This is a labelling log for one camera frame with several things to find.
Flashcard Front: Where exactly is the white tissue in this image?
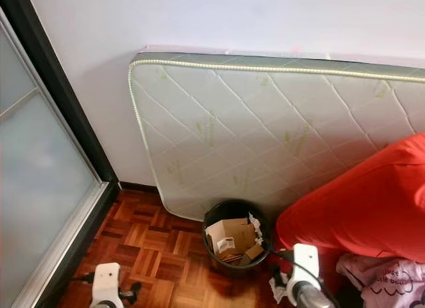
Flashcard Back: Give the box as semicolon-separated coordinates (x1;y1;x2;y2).
268;275;288;303
248;213;265;246

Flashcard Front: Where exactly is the small brown box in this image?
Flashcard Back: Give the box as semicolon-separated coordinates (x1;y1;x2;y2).
242;244;265;264

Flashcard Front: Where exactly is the open cardboard box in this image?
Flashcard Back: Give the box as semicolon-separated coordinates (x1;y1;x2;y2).
205;218;258;259

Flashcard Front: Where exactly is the black round trash bin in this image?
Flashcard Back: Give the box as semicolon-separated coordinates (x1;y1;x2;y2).
202;199;274;275

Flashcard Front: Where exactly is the dark wooden skirting board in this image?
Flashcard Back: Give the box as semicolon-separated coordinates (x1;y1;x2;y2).
120;181;160;193

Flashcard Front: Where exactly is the pink cartoon print blanket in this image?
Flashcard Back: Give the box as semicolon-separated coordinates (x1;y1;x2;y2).
335;253;425;308

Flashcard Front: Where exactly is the red fabric sofa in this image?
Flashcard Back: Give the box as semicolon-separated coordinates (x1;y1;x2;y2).
276;133;425;266

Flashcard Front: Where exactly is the frosted glass sliding door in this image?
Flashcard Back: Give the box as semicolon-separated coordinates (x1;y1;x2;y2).
0;0;122;308

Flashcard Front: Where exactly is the white quilted mattress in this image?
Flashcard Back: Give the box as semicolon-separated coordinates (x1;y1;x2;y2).
127;46;425;222

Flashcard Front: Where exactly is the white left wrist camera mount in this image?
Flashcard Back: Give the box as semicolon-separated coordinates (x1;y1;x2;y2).
92;262;122;308

